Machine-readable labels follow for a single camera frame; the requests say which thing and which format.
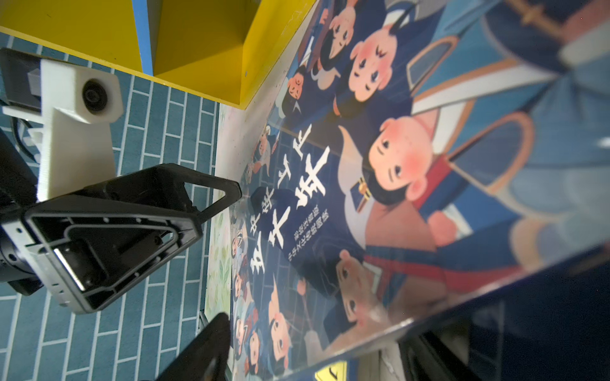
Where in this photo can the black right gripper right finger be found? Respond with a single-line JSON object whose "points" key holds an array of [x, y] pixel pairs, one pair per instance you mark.
{"points": [[425, 357]]}

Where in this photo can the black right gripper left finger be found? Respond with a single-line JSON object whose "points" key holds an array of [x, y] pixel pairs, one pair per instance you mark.
{"points": [[205, 358]]}

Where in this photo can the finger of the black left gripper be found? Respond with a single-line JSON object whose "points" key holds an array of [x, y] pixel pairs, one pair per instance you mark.
{"points": [[161, 191]]}

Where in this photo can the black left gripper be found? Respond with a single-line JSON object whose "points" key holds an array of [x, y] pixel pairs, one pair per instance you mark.
{"points": [[86, 261]]}

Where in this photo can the colourful cartoon cover book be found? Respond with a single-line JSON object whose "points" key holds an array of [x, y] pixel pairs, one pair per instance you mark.
{"points": [[418, 153]]}

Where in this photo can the yellow pink blue bookshelf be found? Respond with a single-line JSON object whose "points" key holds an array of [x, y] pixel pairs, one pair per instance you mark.
{"points": [[220, 50]]}

